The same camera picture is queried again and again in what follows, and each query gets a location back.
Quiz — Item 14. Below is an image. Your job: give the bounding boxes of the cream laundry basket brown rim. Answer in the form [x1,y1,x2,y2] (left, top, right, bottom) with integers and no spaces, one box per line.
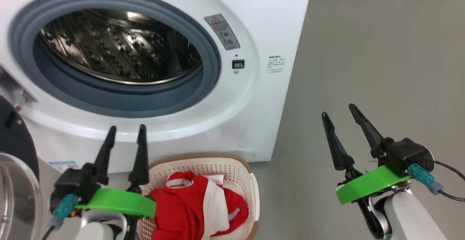
[136,153,260,240]

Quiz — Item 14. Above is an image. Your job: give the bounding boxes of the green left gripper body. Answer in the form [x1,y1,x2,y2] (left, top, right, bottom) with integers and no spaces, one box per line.
[76,187,157,218]

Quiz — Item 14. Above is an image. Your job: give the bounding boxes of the round white filter cover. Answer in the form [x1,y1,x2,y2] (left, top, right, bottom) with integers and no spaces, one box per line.
[223,149,255,160]

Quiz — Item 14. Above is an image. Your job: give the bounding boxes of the metal door hinge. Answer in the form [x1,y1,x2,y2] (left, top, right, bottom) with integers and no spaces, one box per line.
[0,64,38,106]

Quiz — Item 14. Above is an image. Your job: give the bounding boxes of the steel washer drum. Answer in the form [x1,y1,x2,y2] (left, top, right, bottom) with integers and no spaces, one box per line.
[38,8,203,85]

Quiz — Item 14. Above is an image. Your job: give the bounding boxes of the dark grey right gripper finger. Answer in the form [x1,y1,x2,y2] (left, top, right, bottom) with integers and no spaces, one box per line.
[321,112,356,171]
[349,103,385,159]

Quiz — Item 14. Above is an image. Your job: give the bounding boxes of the white front-load washing machine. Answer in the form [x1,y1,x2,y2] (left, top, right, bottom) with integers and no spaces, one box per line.
[0,0,315,175]

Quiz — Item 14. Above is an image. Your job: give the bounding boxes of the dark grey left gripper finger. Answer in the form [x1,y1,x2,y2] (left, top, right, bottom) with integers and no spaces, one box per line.
[128,124,150,188]
[93,126,117,186]

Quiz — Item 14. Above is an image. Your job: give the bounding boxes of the black washer door with glass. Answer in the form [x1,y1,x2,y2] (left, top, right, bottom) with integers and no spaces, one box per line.
[0,95,43,240]

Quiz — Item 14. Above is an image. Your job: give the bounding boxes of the red and white clothes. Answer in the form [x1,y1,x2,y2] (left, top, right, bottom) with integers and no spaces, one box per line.
[149,171,249,240]

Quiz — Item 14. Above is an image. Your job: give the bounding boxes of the grey warning label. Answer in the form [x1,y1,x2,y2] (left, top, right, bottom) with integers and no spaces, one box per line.
[204,14,241,50]

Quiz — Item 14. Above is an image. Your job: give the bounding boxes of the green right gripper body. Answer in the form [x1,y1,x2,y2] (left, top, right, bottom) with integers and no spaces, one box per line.
[336,165,411,205]

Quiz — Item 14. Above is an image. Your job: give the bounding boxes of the black cable teal plug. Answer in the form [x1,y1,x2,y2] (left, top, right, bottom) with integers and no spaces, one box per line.
[409,160,465,202]
[42,194,78,240]

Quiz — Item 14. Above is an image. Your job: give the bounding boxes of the blue energy label sticker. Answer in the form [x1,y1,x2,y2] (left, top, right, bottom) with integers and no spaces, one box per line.
[47,160,81,175]

